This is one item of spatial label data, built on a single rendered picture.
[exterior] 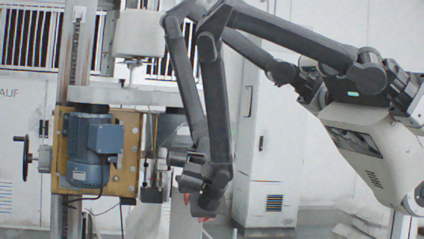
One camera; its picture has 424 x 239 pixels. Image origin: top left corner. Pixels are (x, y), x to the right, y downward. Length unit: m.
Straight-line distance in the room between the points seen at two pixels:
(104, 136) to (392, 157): 0.88
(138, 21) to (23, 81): 2.97
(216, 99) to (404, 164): 0.54
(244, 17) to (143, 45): 0.70
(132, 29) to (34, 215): 3.22
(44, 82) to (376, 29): 4.01
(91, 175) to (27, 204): 3.04
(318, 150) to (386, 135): 5.29
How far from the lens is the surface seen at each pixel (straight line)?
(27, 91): 4.88
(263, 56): 1.91
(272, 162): 6.01
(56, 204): 2.26
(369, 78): 1.38
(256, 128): 5.91
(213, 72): 1.41
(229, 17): 1.32
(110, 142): 1.92
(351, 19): 7.03
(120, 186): 2.20
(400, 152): 1.60
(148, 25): 1.98
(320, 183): 6.93
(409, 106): 1.42
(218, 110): 1.46
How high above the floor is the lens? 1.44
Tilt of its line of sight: 3 degrees down
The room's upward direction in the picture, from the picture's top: 5 degrees clockwise
